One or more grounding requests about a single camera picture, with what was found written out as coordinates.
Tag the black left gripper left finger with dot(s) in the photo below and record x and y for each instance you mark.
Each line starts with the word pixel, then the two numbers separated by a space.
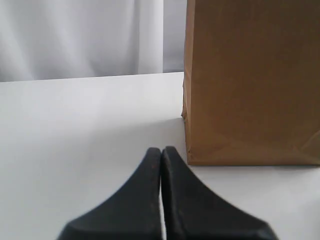
pixel 131 213

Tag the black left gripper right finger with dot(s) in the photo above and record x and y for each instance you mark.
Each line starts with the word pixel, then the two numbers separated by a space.
pixel 194 212

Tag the brown paper bag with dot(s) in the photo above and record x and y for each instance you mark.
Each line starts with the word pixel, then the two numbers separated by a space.
pixel 251 88

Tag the white backdrop curtain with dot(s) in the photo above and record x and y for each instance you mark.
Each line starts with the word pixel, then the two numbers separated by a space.
pixel 62 39

